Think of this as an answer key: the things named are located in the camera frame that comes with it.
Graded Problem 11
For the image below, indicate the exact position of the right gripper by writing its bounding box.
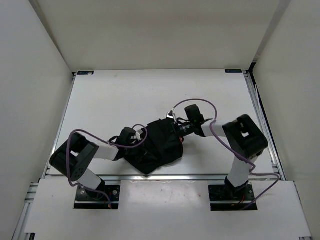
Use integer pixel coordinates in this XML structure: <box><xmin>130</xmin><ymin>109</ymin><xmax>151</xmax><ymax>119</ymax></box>
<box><xmin>164</xmin><ymin>120</ymin><xmax>195</xmax><ymax>149</ymax></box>

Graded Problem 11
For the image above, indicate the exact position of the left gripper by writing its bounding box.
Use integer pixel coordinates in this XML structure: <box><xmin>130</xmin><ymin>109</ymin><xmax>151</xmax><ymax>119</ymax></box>
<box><xmin>124</xmin><ymin>138</ymin><xmax>157</xmax><ymax>163</ymax></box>

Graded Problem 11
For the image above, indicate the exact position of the black pleated skirt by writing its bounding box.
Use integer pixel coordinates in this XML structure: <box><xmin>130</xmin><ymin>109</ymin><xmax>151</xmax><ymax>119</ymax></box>
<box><xmin>117</xmin><ymin>118</ymin><xmax>183</xmax><ymax>175</ymax></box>

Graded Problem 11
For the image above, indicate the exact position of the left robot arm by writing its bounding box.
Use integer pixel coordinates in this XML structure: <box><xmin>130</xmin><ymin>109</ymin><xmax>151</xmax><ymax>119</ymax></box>
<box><xmin>49</xmin><ymin>124</ymin><xmax>149</xmax><ymax>202</ymax></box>

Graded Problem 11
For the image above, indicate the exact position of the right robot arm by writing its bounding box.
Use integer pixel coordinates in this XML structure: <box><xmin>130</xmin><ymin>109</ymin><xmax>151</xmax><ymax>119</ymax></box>
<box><xmin>182</xmin><ymin>104</ymin><xmax>268</xmax><ymax>200</ymax></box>

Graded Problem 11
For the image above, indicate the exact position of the right blue corner label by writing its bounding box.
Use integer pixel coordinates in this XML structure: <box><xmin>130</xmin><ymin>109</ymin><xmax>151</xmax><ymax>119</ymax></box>
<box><xmin>225</xmin><ymin>69</ymin><xmax>243</xmax><ymax>74</ymax></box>

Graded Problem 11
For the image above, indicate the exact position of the blue corner label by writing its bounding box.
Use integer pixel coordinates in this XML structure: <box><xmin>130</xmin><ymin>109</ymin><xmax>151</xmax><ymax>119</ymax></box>
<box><xmin>77</xmin><ymin>71</ymin><xmax>94</xmax><ymax>76</ymax></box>
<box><xmin>225</xmin><ymin>69</ymin><xmax>243</xmax><ymax>74</ymax></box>

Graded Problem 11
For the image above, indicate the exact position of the left blue corner label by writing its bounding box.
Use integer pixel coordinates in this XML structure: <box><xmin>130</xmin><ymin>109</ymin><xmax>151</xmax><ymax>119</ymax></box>
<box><xmin>77</xmin><ymin>71</ymin><xmax>94</xmax><ymax>76</ymax></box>

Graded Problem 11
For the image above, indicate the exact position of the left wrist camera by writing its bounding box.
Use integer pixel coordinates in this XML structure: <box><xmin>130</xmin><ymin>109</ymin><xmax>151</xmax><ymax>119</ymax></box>
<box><xmin>135</xmin><ymin>128</ymin><xmax>146</xmax><ymax>141</ymax></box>

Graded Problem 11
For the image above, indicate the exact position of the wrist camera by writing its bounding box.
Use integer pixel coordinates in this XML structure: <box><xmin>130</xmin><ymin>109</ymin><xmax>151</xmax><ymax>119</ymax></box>
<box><xmin>135</xmin><ymin>128</ymin><xmax>146</xmax><ymax>141</ymax></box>
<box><xmin>166</xmin><ymin>111</ymin><xmax>177</xmax><ymax>121</ymax></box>

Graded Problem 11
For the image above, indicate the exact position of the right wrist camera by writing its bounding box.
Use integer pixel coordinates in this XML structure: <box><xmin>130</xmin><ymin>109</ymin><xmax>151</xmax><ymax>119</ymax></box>
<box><xmin>166</xmin><ymin>111</ymin><xmax>177</xmax><ymax>121</ymax></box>

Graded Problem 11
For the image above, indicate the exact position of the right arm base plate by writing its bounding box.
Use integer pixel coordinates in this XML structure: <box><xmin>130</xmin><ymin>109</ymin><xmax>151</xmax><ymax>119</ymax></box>
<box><xmin>208</xmin><ymin>184</ymin><xmax>258</xmax><ymax>212</ymax></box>

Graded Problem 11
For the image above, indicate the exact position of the front aluminium rail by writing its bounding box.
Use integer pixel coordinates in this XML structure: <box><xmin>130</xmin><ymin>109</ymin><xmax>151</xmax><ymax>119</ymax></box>
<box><xmin>42</xmin><ymin>174</ymin><xmax>237</xmax><ymax>181</ymax></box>

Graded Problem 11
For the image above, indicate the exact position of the left aluminium rail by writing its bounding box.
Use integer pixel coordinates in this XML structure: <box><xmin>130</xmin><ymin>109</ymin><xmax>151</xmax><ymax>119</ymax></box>
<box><xmin>11</xmin><ymin>72</ymin><xmax>77</xmax><ymax>240</ymax></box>

